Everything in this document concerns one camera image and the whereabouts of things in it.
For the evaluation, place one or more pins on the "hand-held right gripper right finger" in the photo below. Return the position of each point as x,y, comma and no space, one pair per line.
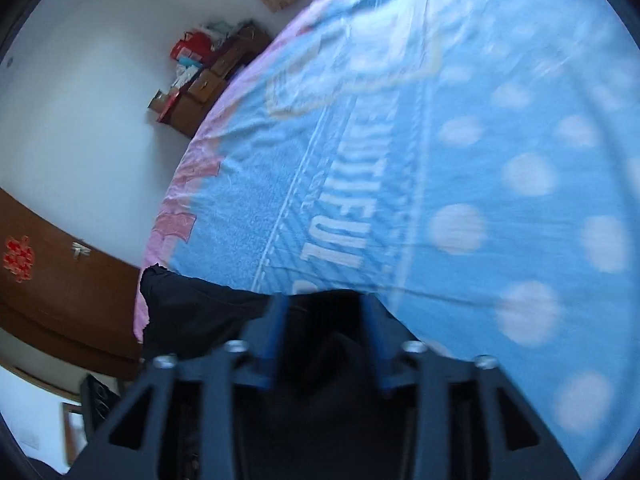
381,345

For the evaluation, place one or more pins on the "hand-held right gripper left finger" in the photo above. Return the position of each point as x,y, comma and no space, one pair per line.
275,340

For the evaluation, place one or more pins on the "black pants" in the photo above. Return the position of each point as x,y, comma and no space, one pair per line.
200,312

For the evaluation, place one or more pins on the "black box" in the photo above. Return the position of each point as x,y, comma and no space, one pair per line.
97,405

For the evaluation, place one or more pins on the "pink and blue printed bed sheet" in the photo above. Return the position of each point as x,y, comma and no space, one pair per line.
450,160

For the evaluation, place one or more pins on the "brown wooden door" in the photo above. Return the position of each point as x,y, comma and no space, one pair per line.
60,305

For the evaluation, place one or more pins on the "framed picture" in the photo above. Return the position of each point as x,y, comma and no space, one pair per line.
72,435

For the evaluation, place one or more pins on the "wooden desk with drawers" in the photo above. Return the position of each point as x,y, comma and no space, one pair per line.
200,91

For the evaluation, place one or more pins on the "open cardboard box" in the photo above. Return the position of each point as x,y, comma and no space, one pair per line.
159,101

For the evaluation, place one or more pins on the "red knot decoration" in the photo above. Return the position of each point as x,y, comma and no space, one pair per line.
17,259

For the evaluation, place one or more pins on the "stack of colourful packets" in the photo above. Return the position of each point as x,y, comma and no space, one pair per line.
186,72

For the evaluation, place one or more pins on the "red bag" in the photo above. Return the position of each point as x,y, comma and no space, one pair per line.
192,45

